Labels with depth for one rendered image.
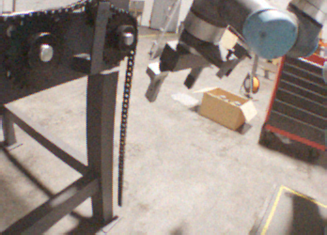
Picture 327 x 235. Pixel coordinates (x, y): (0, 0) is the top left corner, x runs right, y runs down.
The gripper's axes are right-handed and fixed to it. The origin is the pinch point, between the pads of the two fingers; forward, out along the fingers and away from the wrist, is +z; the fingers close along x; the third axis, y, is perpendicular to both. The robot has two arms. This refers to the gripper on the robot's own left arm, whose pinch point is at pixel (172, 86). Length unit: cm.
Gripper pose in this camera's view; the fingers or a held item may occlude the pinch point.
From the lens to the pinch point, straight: 60.8
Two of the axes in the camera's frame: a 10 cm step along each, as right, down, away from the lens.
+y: -5.9, -7.1, 3.7
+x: -7.3, 2.9, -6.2
